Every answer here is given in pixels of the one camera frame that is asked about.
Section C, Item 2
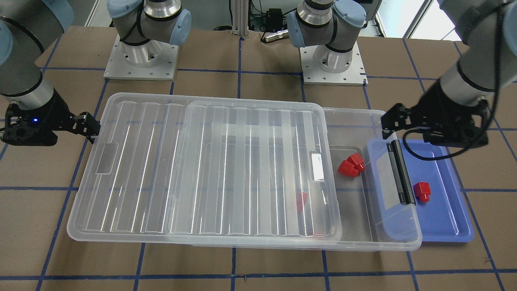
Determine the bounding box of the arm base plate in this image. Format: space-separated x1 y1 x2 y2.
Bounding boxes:
103 37 180 81
299 42 369 86

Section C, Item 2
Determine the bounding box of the blue plastic tray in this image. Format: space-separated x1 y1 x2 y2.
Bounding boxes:
401 145 474 243

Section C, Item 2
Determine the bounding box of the red block pair upper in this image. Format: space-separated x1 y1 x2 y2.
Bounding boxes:
337 153 366 177

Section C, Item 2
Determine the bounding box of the black box latch handle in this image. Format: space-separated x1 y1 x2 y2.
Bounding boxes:
386 139 416 206

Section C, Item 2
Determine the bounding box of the clear plastic box lid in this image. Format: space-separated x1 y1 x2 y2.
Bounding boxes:
67 93 343 249

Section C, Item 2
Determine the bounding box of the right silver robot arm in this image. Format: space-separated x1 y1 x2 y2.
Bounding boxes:
0 0 192 147

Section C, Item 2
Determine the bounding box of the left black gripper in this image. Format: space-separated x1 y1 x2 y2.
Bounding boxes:
381 83 489 148

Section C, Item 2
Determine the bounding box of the clear plastic storage box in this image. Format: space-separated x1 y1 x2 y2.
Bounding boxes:
166 101 422 252

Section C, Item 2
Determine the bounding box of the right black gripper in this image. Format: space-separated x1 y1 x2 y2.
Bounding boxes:
1 90 101 147

